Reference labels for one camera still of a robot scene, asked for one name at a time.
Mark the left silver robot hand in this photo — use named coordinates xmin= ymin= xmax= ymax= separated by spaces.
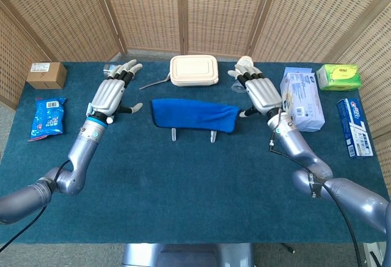
xmin=86 ymin=59 xmax=144 ymax=125

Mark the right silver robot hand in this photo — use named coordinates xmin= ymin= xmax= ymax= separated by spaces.
xmin=227 ymin=62 xmax=283 ymax=118

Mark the blue cloth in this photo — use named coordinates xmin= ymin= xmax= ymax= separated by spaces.
xmin=150 ymin=98 xmax=242 ymax=135

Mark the cream squeeze sauce bottle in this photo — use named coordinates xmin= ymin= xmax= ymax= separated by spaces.
xmin=231 ymin=55 xmax=254 ymax=94

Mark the white purple tissue pack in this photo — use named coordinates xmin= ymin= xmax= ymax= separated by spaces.
xmin=279 ymin=67 xmax=326 ymax=133

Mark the grey spoon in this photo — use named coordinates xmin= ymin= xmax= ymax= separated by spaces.
xmin=139 ymin=73 xmax=172 ymax=90

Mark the blue snack bag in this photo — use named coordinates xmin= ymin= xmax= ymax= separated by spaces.
xmin=27 ymin=97 xmax=67 ymax=142

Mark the brown cardboard box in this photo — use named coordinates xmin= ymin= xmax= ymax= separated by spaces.
xmin=26 ymin=62 xmax=68 ymax=90

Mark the beige lidded lunch box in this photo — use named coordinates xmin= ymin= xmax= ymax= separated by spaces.
xmin=169 ymin=54 xmax=220 ymax=87

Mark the green tissue pack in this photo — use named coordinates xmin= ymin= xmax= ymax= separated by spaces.
xmin=315 ymin=64 xmax=362 ymax=92

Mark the blue white toothpaste box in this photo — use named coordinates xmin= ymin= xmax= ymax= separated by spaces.
xmin=336 ymin=97 xmax=374 ymax=159

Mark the woven bamboo folding screen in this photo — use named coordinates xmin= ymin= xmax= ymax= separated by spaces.
xmin=0 ymin=0 xmax=391 ymax=197

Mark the teal table cloth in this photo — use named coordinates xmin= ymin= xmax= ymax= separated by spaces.
xmin=0 ymin=61 xmax=391 ymax=245

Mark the grey robot torso base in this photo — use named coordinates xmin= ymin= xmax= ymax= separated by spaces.
xmin=122 ymin=243 xmax=254 ymax=267

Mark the metal wire rack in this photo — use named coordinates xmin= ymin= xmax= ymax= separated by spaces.
xmin=170 ymin=128 xmax=218 ymax=144

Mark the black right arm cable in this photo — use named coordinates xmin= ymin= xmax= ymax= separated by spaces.
xmin=268 ymin=109 xmax=364 ymax=267

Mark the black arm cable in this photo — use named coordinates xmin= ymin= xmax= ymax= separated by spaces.
xmin=268 ymin=109 xmax=364 ymax=267
xmin=0 ymin=159 xmax=71 ymax=252

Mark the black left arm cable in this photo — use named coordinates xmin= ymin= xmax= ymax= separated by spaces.
xmin=0 ymin=159 xmax=71 ymax=252

